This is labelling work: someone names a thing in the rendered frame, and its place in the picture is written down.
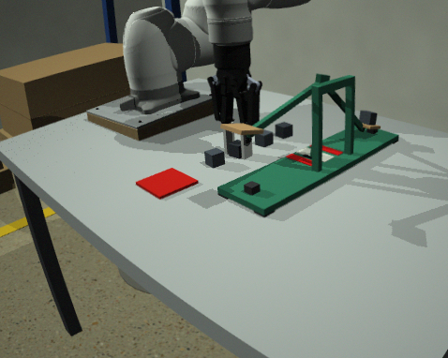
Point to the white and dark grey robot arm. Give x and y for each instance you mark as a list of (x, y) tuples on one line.
[(158, 47)]

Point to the flat red square plate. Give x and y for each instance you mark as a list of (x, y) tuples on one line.
[(166, 183)]

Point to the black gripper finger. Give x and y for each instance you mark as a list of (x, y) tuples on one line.
[(223, 106), (248, 105)]

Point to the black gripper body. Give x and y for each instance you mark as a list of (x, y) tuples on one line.
[(227, 61)]

